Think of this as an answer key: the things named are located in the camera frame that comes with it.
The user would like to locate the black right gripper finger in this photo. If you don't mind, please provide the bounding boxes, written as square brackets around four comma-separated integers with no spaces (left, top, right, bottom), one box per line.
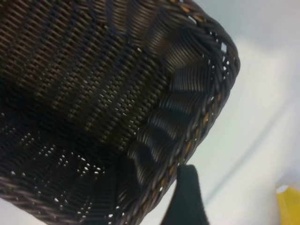
[160,165,209,225]

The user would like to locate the yellow banana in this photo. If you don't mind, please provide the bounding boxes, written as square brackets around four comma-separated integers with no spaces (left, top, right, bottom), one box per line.
[276,185,300,225]

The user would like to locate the dark brown woven basket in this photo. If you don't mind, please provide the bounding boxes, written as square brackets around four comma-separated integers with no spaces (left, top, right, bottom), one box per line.
[0,0,241,225]

